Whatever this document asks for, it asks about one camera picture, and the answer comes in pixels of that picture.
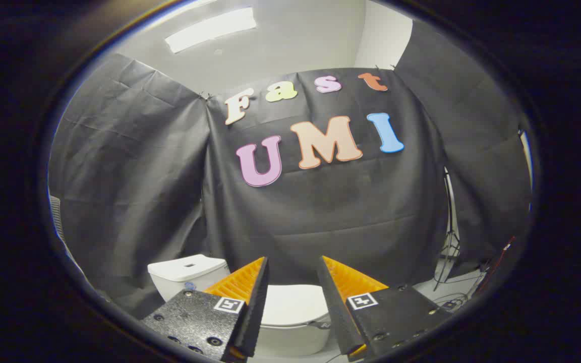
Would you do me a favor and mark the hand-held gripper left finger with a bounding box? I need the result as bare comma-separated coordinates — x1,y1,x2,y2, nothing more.
142,257,270,363

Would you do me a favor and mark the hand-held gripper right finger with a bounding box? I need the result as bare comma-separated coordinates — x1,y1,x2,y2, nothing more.
317,255,453,361

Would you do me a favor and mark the white toilet lid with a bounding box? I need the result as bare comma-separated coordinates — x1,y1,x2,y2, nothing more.
261,284,332,329

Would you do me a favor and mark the white toilet body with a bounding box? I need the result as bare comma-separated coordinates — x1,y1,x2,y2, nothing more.
148,254,332,357

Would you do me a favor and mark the black backdrop cloth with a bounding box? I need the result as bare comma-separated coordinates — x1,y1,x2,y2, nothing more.
48,20,532,319

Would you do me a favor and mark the black tripod stand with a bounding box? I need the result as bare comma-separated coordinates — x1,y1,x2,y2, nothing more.
433,168,461,291

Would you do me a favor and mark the black floor cable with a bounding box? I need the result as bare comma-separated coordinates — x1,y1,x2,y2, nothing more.
434,272,489,309

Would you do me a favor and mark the red cable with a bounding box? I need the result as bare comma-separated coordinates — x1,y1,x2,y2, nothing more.
474,236,516,296

